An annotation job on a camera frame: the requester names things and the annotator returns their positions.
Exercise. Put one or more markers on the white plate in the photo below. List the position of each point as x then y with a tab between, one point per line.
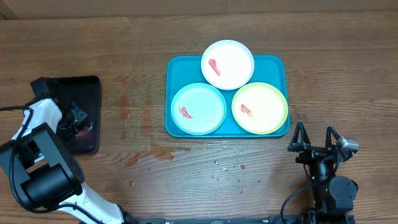
227	64

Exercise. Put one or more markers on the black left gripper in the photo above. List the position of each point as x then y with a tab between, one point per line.
67	134

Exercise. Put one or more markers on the yellow green plate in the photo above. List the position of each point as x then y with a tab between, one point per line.
259	108

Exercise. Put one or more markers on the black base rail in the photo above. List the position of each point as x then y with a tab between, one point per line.
272	219

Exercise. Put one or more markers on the black rectangular tray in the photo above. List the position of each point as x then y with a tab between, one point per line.
86	93

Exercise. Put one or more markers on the light blue plate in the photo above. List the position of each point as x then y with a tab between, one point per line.
198	109

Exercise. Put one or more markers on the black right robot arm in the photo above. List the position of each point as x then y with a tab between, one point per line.
333	195

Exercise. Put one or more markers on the teal plastic tray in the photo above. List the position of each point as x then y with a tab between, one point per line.
186	69

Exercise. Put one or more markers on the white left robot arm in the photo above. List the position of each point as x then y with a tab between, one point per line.
44	177

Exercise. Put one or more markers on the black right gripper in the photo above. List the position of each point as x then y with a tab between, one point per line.
311	152

